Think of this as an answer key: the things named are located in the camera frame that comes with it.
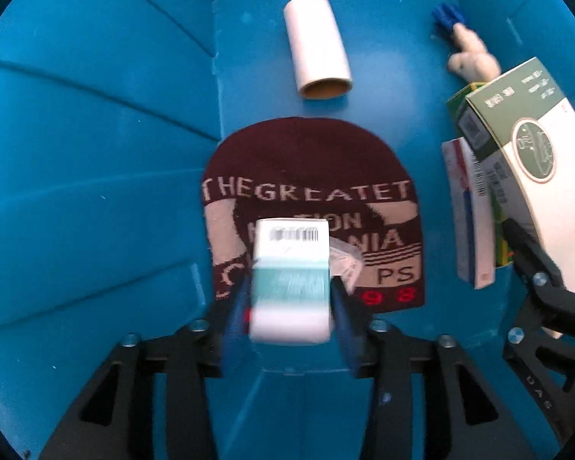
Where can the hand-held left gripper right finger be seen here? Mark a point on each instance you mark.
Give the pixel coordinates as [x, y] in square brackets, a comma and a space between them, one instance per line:
[345, 328]

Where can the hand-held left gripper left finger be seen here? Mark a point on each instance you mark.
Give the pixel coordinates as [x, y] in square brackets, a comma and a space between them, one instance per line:
[234, 318]

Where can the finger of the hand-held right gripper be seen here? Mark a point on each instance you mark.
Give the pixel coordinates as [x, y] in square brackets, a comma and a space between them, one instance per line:
[531, 261]

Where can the small teal white box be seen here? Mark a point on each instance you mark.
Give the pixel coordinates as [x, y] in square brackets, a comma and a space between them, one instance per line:
[289, 287]

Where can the green white cardboard box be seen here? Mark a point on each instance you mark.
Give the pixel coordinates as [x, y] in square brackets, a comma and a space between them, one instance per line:
[531, 120]

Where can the white teddy bear blue dress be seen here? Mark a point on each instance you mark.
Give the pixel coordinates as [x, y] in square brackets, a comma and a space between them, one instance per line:
[474, 57]

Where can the blue plastic crate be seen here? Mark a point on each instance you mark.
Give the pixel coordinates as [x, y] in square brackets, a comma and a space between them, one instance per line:
[100, 153]

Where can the white paper roll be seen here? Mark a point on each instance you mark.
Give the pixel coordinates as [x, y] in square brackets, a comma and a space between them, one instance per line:
[316, 43]

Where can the white red blue box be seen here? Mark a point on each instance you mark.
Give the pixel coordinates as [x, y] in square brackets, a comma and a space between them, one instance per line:
[479, 230]

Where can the maroon knitted beanie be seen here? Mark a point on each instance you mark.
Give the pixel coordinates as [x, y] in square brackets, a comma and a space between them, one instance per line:
[316, 153]

